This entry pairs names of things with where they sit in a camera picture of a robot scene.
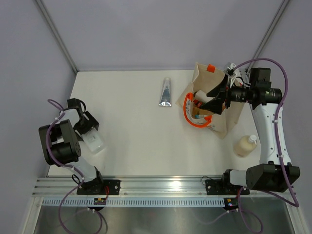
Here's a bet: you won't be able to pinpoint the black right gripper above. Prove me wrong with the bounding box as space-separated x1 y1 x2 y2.
202 74 249 115

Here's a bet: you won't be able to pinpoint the white box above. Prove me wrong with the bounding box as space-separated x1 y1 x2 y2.
81 128 104 154

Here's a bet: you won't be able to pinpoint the white bottle black cap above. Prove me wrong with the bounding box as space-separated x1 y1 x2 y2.
194 90 213 103

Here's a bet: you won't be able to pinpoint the green dish soap bottle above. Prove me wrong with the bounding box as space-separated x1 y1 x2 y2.
193 99 203 108

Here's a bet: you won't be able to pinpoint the pink shampoo bottle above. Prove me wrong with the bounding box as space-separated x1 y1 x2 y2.
192 107 214 119

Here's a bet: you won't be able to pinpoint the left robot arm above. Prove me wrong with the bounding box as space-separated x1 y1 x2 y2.
39 98 105 195

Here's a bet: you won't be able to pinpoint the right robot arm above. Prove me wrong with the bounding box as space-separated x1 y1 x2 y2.
204 68 300 195

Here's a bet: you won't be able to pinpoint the silver tube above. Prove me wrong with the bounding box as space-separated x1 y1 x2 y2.
158 77 172 107

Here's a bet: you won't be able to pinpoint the cream pump bottle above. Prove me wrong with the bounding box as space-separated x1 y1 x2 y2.
234 135 257 157

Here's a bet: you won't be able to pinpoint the canvas bag orange handles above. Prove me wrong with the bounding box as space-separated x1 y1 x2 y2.
176 63 244 139

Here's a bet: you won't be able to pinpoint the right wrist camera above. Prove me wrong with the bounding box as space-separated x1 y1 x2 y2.
223 62 240 87

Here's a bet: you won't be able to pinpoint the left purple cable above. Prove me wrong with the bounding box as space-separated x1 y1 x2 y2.
46 98 103 234

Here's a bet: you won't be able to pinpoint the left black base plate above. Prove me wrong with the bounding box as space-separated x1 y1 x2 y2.
77 179 121 195

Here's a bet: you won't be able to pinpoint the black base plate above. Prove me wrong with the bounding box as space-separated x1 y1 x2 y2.
77 179 121 195
205 179 241 195

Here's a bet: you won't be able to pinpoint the aluminium rail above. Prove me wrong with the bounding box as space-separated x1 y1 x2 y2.
31 175 297 197

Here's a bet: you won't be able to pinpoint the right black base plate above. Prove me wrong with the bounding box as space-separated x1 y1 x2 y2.
205 179 241 195

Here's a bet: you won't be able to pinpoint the white slotted cable duct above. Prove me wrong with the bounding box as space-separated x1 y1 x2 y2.
42 197 225 207

